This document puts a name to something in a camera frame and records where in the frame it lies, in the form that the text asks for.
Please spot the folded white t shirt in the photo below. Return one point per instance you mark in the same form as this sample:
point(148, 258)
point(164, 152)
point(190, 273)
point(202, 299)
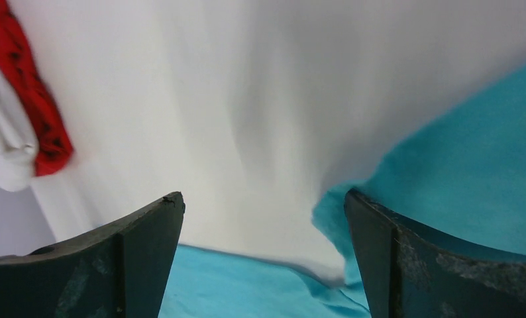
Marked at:
point(18, 142)

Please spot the folded red t shirt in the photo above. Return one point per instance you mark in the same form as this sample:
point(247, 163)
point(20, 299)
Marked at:
point(18, 67)

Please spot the teal t shirt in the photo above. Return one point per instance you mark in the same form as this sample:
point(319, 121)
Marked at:
point(463, 174)

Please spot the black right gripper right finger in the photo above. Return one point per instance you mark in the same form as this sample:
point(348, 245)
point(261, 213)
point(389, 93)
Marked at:
point(409, 269)

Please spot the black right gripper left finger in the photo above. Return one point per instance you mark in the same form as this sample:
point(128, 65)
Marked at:
point(117, 270)

